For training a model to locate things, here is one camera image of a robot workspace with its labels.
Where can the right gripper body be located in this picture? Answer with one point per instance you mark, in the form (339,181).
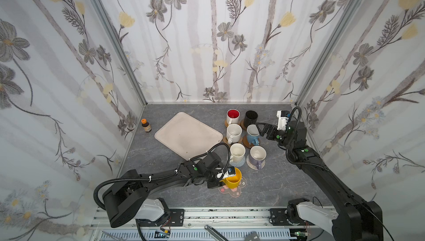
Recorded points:
(268,131)

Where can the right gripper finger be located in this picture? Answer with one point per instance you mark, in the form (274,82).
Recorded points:
(271,132)
(263,129)

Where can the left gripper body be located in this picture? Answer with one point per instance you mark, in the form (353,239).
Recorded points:
(218,178)

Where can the blue floral mug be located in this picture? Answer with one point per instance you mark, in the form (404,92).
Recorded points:
(253,136)

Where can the black mug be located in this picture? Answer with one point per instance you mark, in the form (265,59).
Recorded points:
(250,118)

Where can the lavender mug white inside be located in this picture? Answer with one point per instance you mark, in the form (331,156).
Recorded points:
(256,155)

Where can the yellow mug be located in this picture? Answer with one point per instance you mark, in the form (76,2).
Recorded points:
(233,182)

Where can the speckled white mug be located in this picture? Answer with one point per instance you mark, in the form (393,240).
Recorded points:
(233,136)

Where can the white mug red inside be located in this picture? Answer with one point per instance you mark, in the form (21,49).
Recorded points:
(232,117)

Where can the cork paw print coaster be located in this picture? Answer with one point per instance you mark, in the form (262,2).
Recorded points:
(225,141)

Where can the white mug with handle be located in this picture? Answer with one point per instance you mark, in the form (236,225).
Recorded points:
(237,150)

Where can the beige serving tray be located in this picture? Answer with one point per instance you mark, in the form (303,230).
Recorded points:
(187,136)

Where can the pink flower coaster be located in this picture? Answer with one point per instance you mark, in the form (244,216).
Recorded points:
(236,192)

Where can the woven rattan round coaster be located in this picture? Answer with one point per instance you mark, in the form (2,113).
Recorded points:
(233,126)

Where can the grey round coaster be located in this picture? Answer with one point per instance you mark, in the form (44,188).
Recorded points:
(237,161)

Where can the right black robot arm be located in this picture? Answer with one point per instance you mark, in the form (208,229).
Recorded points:
(354,218)

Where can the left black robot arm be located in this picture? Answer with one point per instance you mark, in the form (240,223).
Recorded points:
(123,197)

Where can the small brown bottle orange cap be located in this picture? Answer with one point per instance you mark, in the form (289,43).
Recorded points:
(146,126)

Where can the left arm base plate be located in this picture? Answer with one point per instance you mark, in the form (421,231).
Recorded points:
(172,218)

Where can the aluminium frame rail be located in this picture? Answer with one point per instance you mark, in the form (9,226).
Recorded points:
(209,224)

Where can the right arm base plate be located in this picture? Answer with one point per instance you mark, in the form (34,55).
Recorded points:
(283,217)

